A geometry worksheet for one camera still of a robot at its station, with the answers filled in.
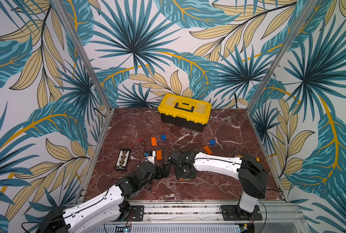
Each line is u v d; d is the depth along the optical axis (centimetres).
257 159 92
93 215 47
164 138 100
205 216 74
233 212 72
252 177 45
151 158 72
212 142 100
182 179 76
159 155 96
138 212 73
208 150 97
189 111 95
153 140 100
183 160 61
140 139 102
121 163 90
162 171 70
